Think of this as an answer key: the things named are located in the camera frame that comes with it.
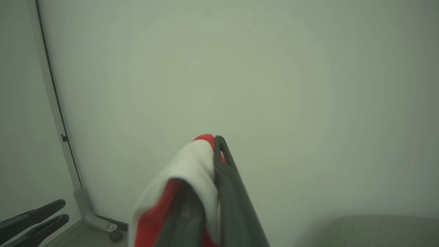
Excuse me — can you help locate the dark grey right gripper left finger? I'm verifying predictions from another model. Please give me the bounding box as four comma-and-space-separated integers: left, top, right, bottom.
154, 181, 206, 247

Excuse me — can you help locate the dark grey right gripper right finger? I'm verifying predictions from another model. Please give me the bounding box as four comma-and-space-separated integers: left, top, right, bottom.
213, 136, 270, 247

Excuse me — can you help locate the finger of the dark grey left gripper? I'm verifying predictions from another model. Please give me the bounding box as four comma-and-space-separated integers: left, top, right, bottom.
0, 199, 66, 245
3, 214, 70, 247

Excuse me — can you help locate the white and red garment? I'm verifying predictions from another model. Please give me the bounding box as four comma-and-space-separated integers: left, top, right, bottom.
129, 134, 227, 247

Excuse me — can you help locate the white partition frame with foot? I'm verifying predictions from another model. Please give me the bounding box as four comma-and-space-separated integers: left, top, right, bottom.
28, 0, 118, 233

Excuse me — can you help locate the thin black cable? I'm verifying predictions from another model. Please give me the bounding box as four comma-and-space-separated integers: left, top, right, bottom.
35, 0, 83, 190

